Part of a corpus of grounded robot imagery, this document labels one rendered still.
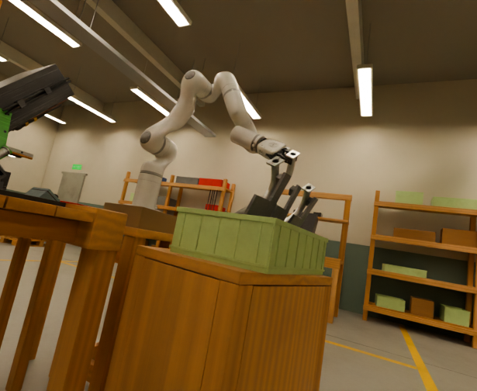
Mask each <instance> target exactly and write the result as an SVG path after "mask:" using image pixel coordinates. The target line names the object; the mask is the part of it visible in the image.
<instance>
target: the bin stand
mask: <svg viewBox="0 0 477 391"><path fill-rule="evenodd" d="M31 240H32V238H26V237H18V240H17V242H16V247H15V250H14V253H13V256H12V260H11V263H10V266H9V271H8V274H7V276H6V280H5V284H4V287H3V290H2V294H1V297H0V348H1V346H2V341H3V337H4V335H5V330H6V327H7V324H8V321H9V316H10V313H11V310H12V306H13V303H14V300H15V297H16V292H17V289H18V286H19V281H20V279H21V275H22V270H23V268H24V264H25V262H26V257H27V255H28V251H29V246H30V244H31ZM65 245H66V243H64V242H60V241H57V240H47V242H46V245H45V248H44V251H43V256H42V259H41V262H40V266H39V270H38V273H37V276H36V281H35V284H34V287H33V292H32V295H31V298H30V301H29V305H28V309H27V312H26V317H25V320H24V323H23V326H22V331H21V334H20V337H19V342H18V344H17V348H16V353H15V356H14V359H13V362H12V367H11V370H10V373H9V377H8V381H7V383H6V387H5V390H6V391H20V390H21V389H22V384H23V381H24V378H25V374H26V370H27V366H28V364H29V360H33V359H35V357H36V353H37V349H38V347H39V343H40V338H41V335H42V332H43V327H44V324H45V320H46V317H47V312H48V309H49V306H50V301H51V297H52V295H53V291H54V286H55V283H56V280H57V275H58V272H59V268H60V263H61V260H62V257H63V254H64V249H65ZM82 250H83V247H82V248H81V253H82ZM81 253H80V257H79V260H78V265H79V261H80V259H81ZM78 265H77V268H76V272H75V275H74V280H75V277H76V274H77V270H78ZM73 285H74V281H73V283H72V287H71V292H72V289H73ZM71 292H70V295H69V299H68V302H67V307H68V304H69V301H70V298H71ZM67 307H66V310H65V314H64V319H65V316H66V312H67ZM64 319H63V322H62V325H61V329H60V334H61V331H62V327H63V325H64ZM60 334H59V338H58V341H57V346H58V343H59V340H60ZM57 346H56V349H55V352H54V358H55V354H56V351H57ZM54 358H53V361H52V364H51V367H50V373H51V369H52V367H53V363H54ZM50 373H49V377H50Z"/></svg>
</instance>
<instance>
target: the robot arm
mask: <svg viewBox="0 0 477 391"><path fill-rule="evenodd" d="M221 93H222V94H223V98H224V101H225V103H226V107H227V110H228V113H229V115H230V118H231V119H232V121H233V123H234V124H235V127H234V128H233V129H232V131H231V133H230V140H231V141H232V142H233V143H235V144H237V145H240V146H242V147H243V148H244V149H245V150H246V151H248V152H249V153H251V154H260V155H261V156H263V157H265V158H267V159H268V160H271V159H272V158H274V157H280V158H281V159H283V160H285V163H287V164H290V165H292V159H291V158H289V157H286V156H285V155H286V154H287V153H288V152H290V150H289V148H290V147H287V146H286V144H284V143H282V142H279V141H277V140H272V139H267V138H265V137H264V136H262V135H260V134H258V133H257V131H256V128H255V126H254V124H253V121H252V120H251V118H250V116H249V114H248V112H247V110H246V107H245V104H244V101H243V98H242V95H241V93H240V89H239V86H238V84H237V80H236V78H235V76H234V75H233V74H232V73H230V72H228V71H223V72H220V73H218V74H217V75H216V76H215V78H214V83H213V84H210V82H209V81H208V80H207V79H206V78H205V76H204V75H203V74H202V73H200V72H199V71H197V70H190V71H188V72H187V73H185V75H184V77H183V79H182V80H181V93H180V97H179V100H178V102H177V104H176V105H175V107H174V108H173V109H172V110H171V112H170V113H169V114H168V116H166V117H165V118H164V119H163V120H161V121H160V122H158V123H155V124H154V125H153V126H150V127H149V128H147V129H146V130H145V131H144V132H143V133H142V134H141V136H140V145H141V147H142V148H143V149H144V150H146V151H147V152H149V153H151V154H153V155H155V159H154V160H153V161H146V162H144V163H143V164H142V166H141V169H140V174H139V178H138V181H137V186H136V190H135V193H134V197H133V202H132V204H124V205H130V206H143V207H145V208H148V209H153V210H156V211H158V212H160V211H159V210H157V205H156V204H157V198H158V194H159V191H160V187H161V182H162V178H163V174H164V170H165V168H166V167H167V166H168V165H169V164H170V163H171V162H172V161H173V160H174V159H175V158H176V156H177V153H178V149H177V146H176V144H175V143H174V142H173V141H172V140H170V139H168V138H167V137H166V135H167V134H169V133H170V132H173V131H176V130H180V129H181V128H182V127H183V126H184V125H185V124H186V123H187V122H188V120H189V119H190V117H191V116H192V114H193V112H194V98H195V95H197V96H198V97H199V98H200V99H201V100H202V101H203V102H207V103H211V102H215V101H216V100H217V99H218V97H219V95H220V94H221ZM285 152H286V153H285Z"/></svg>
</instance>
